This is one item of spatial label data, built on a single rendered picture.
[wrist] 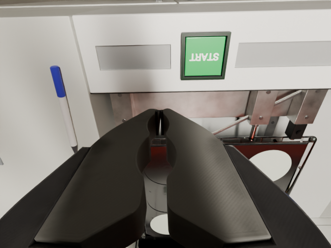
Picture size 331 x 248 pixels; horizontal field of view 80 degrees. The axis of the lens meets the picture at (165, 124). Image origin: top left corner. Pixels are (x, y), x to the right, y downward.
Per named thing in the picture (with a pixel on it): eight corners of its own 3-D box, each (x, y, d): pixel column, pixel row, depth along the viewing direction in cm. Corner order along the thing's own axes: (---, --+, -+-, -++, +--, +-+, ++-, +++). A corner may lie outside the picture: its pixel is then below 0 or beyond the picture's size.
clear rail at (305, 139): (313, 139, 40) (317, 143, 39) (127, 142, 41) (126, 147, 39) (315, 134, 40) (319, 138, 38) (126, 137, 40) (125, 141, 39)
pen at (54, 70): (78, 156, 31) (56, 68, 24) (71, 156, 31) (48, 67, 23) (80, 152, 32) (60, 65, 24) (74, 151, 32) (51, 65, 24)
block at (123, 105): (136, 119, 39) (134, 128, 36) (118, 119, 39) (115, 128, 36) (131, 79, 34) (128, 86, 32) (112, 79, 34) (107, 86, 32)
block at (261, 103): (262, 116, 38) (268, 125, 36) (244, 117, 38) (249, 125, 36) (273, 77, 34) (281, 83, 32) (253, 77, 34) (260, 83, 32)
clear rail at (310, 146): (267, 233, 60) (269, 238, 59) (262, 233, 60) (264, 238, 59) (315, 134, 40) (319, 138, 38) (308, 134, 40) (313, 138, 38)
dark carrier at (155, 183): (263, 233, 59) (264, 235, 58) (147, 235, 59) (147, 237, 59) (306, 142, 40) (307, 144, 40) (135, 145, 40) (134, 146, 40)
